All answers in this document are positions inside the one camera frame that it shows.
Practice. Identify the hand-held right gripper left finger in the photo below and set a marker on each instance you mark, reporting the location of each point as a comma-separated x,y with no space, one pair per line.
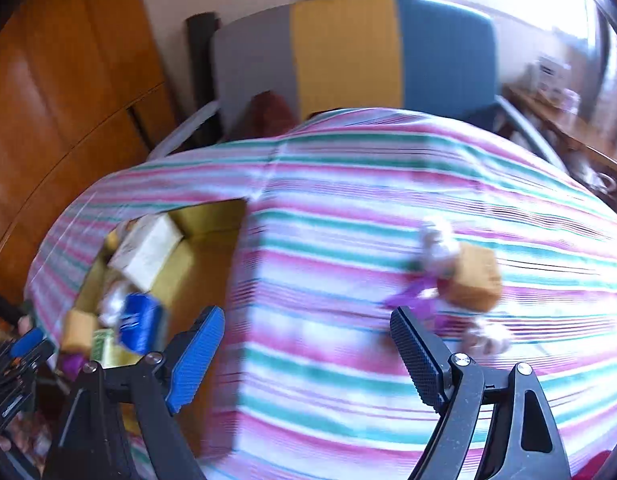
193,355

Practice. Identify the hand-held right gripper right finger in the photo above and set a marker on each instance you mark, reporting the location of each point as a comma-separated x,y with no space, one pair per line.
418,355

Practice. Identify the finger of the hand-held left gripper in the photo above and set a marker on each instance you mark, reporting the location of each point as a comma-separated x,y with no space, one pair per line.
28,341

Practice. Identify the tan cake block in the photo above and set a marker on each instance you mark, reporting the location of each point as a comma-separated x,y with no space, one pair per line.
473,280
78,332

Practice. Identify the blue and white packet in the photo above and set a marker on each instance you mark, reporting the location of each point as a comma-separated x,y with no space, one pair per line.
138,320

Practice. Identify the green carton box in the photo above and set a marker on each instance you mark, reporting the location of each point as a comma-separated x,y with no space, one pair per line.
108,347

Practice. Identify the cream carton box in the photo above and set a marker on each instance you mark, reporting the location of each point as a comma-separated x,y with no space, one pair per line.
148,252

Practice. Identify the purple gift box gold interior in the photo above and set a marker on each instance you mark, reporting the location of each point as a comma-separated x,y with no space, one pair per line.
208,240

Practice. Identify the purple cartoon snack packet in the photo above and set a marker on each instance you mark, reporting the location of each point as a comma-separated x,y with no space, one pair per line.
413,297

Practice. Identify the white twisted pastry pack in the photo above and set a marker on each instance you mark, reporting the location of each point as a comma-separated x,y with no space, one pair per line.
488,340

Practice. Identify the small white plastic bag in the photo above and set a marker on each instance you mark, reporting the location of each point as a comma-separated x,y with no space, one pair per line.
438,250

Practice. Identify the striped tablecloth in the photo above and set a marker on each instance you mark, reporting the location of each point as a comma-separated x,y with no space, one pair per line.
363,185

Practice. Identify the dark red cloth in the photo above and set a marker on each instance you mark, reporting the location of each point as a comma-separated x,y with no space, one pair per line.
593,467

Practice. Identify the wooden cabinet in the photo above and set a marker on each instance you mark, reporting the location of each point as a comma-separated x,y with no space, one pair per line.
63,110

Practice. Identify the brown plush object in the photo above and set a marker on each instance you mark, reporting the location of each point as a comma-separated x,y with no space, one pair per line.
268,115

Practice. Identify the wooden side shelf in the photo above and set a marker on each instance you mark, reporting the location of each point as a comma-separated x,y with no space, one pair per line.
563,125

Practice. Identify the pale pink box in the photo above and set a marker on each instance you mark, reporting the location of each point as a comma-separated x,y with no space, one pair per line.
573,102

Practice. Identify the white cardboard box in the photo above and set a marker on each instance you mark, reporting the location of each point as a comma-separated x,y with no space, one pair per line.
551,74

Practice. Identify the grey yellow blue chair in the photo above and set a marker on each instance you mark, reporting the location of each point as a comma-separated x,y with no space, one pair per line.
343,50

